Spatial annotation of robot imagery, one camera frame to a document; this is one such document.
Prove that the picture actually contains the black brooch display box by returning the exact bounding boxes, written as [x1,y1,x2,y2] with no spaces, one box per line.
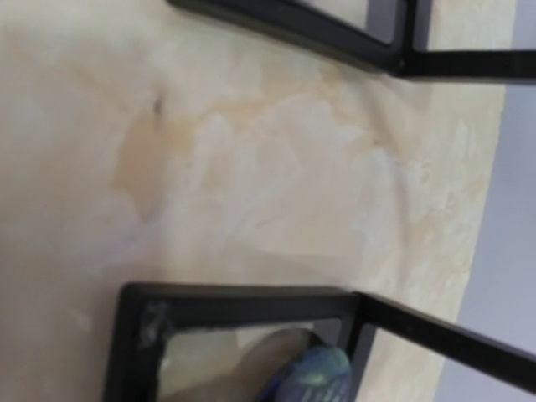
[170,0,535,84]

